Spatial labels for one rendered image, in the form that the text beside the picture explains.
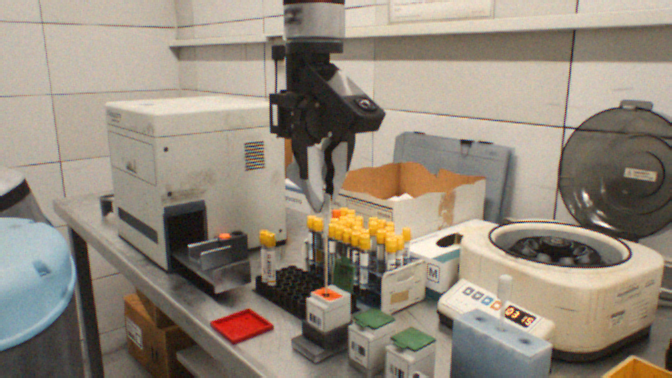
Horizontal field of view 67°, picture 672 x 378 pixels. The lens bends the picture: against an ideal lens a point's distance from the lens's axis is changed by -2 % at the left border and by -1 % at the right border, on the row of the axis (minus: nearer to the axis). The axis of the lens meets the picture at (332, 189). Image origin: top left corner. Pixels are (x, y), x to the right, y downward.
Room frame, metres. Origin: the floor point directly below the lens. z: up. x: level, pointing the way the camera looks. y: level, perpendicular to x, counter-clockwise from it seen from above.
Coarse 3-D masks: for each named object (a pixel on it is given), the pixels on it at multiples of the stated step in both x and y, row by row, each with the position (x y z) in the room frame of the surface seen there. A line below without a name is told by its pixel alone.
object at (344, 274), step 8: (344, 256) 0.66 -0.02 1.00; (336, 264) 0.67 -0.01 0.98; (344, 264) 0.66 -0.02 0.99; (336, 272) 0.67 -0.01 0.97; (344, 272) 0.66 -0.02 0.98; (352, 272) 0.64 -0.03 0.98; (336, 280) 0.66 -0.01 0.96; (344, 280) 0.65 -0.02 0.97; (352, 280) 0.64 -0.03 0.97; (344, 288) 0.65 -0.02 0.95; (352, 288) 0.64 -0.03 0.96
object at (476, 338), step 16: (464, 320) 0.52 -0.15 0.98; (480, 320) 0.53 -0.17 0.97; (496, 320) 0.52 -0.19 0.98; (464, 336) 0.52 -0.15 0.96; (480, 336) 0.50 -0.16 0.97; (496, 336) 0.49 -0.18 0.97; (512, 336) 0.49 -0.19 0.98; (528, 336) 0.49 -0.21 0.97; (464, 352) 0.51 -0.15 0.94; (480, 352) 0.50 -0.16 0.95; (496, 352) 0.48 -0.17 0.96; (512, 352) 0.46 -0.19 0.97; (528, 352) 0.46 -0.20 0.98; (544, 352) 0.46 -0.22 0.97; (464, 368) 0.51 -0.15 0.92; (480, 368) 0.50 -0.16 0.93; (496, 368) 0.48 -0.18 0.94; (512, 368) 0.46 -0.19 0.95; (528, 368) 0.45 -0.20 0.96; (544, 368) 0.47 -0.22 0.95
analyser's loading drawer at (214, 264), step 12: (216, 240) 0.87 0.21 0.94; (180, 252) 0.89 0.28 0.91; (192, 252) 0.84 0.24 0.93; (204, 252) 0.81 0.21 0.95; (216, 252) 0.82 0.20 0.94; (228, 252) 0.83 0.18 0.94; (192, 264) 0.83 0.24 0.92; (204, 264) 0.80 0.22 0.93; (216, 264) 0.82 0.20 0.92; (228, 264) 0.83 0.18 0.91; (240, 264) 0.79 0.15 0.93; (204, 276) 0.79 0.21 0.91; (216, 276) 0.76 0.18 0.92; (228, 276) 0.77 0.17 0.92; (240, 276) 0.79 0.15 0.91; (216, 288) 0.76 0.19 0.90; (228, 288) 0.77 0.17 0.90
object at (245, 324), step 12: (240, 312) 0.72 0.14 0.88; (252, 312) 0.72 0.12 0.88; (216, 324) 0.68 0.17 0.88; (228, 324) 0.69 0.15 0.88; (240, 324) 0.69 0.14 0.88; (252, 324) 0.69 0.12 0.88; (264, 324) 0.69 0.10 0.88; (228, 336) 0.65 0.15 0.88; (240, 336) 0.65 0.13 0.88; (252, 336) 0.66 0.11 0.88
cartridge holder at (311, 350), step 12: (348, 324) 0.63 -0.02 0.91; (300, 336) 0.64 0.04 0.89; (312, 336) 0.62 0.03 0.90; (324, 336) 0.60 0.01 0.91; (336, 336) 0.62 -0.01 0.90; (300, 348) 0.61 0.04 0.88; (312, 348) 0.60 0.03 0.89; (324, 348) 0.60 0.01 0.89; (336, 348) 0.61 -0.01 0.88; (312, 360) 0.59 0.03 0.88
